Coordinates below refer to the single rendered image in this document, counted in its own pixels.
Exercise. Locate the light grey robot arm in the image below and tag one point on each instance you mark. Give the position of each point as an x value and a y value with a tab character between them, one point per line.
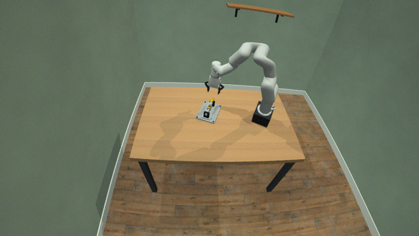
269	88

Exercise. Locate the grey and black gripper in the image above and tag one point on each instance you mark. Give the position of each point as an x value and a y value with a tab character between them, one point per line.
215	83

